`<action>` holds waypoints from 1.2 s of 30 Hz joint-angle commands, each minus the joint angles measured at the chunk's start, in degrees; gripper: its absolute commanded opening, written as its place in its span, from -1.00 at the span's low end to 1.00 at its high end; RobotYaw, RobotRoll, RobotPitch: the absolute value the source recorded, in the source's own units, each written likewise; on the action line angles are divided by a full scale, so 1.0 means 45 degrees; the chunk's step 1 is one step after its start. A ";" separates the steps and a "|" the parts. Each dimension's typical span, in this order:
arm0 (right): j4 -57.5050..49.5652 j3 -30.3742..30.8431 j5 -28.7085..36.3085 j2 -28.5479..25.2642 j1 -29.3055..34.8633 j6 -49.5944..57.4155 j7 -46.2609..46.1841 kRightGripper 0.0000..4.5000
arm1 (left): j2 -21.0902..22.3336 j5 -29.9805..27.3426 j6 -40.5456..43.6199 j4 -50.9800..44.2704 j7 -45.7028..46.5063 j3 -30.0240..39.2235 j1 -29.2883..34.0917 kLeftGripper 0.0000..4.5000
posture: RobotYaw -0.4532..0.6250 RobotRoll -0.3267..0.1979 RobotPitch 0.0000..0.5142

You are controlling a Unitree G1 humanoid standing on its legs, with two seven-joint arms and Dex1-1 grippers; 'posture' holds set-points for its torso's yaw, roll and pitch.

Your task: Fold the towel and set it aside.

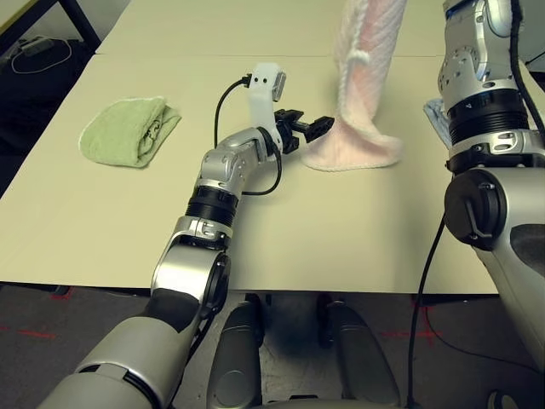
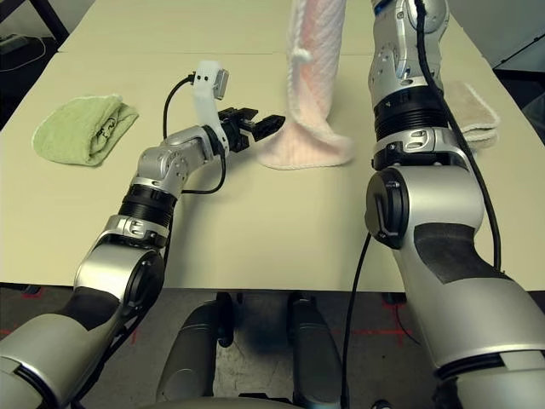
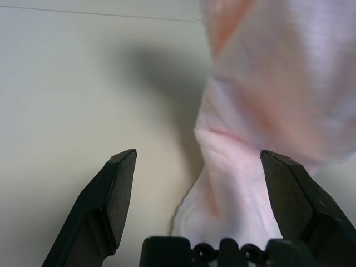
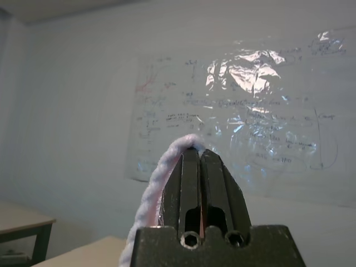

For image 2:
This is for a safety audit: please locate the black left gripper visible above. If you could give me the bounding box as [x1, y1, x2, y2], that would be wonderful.
[217, 107, 286, 153]

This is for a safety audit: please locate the pink towel with embroidery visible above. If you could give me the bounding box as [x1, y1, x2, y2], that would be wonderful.
[257, 0, 358, 171]

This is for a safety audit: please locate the green towel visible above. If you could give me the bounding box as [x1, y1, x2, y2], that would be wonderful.
[32, 93, 141, 168]

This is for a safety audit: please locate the beige folded towel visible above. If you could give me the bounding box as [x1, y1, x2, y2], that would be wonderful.
[442, 79, 502, 150]

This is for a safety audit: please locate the grey robot right leg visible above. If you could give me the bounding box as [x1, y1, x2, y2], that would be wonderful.
[287, 293, 348, 409]

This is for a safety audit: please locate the grey robot leg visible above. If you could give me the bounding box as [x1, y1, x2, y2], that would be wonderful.
[157, 296, 235, 401]
[287, 293, 348, 409]

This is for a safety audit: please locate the red floor tape cross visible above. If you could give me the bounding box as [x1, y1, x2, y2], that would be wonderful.
[382, 293, 412, 342]

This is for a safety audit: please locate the grey robot left leg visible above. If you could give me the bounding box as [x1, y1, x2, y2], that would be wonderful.
[157, 296, 235, 401]

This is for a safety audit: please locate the black table leg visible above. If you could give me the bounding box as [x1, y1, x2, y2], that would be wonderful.
[29, 0, 69, 43]

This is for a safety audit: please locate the black cabinet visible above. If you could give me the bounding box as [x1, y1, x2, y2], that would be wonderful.
[493, 37, 545, 103]

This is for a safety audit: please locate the grey power strip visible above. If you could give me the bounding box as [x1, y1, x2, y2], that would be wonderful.
[0, 33, 26, 55]

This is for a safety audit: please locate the white floor cable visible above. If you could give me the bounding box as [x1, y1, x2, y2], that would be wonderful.
[23, 36, 46, 59]

